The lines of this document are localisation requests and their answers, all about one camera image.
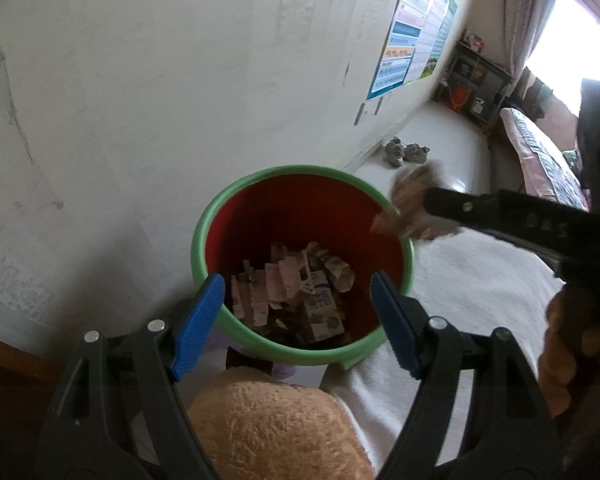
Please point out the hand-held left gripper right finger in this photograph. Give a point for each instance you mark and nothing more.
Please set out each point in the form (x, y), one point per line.
(395, 330)

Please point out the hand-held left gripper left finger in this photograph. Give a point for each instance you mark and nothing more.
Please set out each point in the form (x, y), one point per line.
(200, 330)

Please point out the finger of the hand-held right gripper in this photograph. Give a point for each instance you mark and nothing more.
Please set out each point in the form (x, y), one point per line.
(505, 215)

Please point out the white carton with blue print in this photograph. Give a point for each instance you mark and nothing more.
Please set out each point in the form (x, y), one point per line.
(321, 310)

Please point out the foil snack wrapper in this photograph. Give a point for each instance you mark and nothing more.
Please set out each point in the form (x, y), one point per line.
(410, 200)

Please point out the red bucket with green rim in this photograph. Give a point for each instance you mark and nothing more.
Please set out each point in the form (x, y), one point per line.
(305, 210)

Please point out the person's right hand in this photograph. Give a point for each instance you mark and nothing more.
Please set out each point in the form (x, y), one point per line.
(560, 360)

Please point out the green cloth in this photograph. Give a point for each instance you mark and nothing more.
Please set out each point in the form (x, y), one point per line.
(571, 157)

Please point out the bed with blue plaid sheet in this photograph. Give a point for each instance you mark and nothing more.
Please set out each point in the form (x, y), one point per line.
(540, 155)

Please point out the dark hanging clothes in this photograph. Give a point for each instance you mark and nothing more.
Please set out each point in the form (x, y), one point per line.
(535, 90)

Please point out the grey shoe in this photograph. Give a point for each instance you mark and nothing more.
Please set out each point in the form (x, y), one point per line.
(417, 153)
(395, 154)

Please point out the white box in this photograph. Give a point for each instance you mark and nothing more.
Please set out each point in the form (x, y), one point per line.
(477, 106)

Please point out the orange plastic bucket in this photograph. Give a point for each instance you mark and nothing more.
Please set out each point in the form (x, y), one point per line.
(459, 100)

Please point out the peach plush toy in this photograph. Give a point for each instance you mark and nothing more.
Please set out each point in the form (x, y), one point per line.
(275, 435)

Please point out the bright window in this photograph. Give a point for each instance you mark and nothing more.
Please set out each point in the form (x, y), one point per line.
(580, 35)

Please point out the dark metal shelf rack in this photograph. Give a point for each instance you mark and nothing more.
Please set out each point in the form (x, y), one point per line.
(480, 80)

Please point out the pale pink curtain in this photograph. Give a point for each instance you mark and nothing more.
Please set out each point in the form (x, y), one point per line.
(525, 15)

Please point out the red box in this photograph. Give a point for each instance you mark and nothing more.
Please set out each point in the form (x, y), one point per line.
(474, 41)

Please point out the green chart wall poster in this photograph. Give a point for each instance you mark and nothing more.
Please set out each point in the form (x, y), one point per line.
(442, 35)

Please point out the blue chart wall poster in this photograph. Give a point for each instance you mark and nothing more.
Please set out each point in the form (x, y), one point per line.
(400, 45)

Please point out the white chart wall poster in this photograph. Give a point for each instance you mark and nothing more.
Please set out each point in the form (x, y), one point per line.
(432, 20)

